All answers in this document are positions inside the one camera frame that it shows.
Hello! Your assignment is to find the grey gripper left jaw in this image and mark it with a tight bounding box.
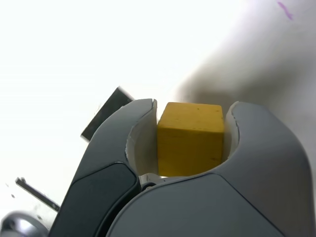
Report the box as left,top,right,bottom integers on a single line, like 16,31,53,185
49,98,158,237

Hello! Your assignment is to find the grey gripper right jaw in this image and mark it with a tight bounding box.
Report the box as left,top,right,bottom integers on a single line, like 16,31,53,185
98,100,316,237

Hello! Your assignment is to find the yellow cube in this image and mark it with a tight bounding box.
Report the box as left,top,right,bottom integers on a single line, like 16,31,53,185
157,102,225,177

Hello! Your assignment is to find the black tape square outline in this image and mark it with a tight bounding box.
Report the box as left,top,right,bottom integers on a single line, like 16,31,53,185
80,86,134,143

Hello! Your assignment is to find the black tape strip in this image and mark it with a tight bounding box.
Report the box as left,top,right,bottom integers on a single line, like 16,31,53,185
15,177,61,212

